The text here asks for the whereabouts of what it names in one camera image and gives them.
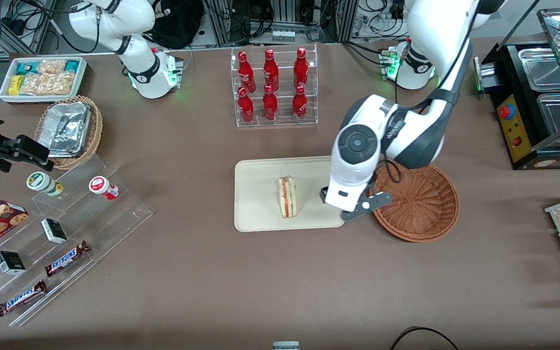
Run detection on red cola bottle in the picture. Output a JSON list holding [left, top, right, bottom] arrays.
[[292, 85, 308, 123], [293, 47, 309, 90], [262, 49, 280, 92], [262, 84, 279, 122], [237, 87, 255, 124], [237, 51, 257, 93]]

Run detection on red capped drink bottle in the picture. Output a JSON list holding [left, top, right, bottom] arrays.
[[88, 175, 120, 201]]

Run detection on clear acrylic stepped stand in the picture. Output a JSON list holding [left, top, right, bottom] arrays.
[[0, 154, 154, 328]]

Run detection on brown round wicker basket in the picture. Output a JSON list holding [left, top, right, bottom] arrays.
[[369, 162, 460, 243]]

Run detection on aluminium foil trays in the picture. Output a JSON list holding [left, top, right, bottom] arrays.
[[36, 102, 91, 158]]

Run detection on green capped drink bottle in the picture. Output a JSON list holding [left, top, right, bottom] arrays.
[[26, 171, 65, 198]]

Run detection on triangular sandwich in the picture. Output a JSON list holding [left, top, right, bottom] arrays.
[[277, 176, 298, 219]]

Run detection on white rectangular snack bin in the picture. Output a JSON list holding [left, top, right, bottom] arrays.
[[0, 56, 88, 105]]

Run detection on black bag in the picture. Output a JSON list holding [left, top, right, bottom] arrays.
[[145, 0, 206, 50]]

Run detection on cream rectangular tray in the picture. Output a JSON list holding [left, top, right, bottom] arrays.
[[233, 155, 347, 233]]

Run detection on Snickers chocolate bar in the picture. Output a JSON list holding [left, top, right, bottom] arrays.
[[0, 279, 49, 318], [44, 241, 90, 278]]

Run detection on light tan wicker basket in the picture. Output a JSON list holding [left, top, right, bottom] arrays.
[[34, 95, 104, 171]]

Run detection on black hot food warmer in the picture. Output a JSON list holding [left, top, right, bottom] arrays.
[[472, 7, 560, 171]]

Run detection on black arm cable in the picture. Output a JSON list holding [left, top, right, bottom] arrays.
[[381, 34, 475, 184]]

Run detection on small black box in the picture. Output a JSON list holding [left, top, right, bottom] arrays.
[[40, 218, 69, 245], [0, 250, 26, 276]]

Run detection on black cable loop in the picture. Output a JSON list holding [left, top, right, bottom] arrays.
[[389, 326, 461, 350]]

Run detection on large clear bag of cookies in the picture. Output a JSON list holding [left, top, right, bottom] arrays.
[[19, 72, 76, 96]]

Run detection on clear acrylic bottle rack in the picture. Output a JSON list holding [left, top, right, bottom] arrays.
[[230, 43, 319, 129]]

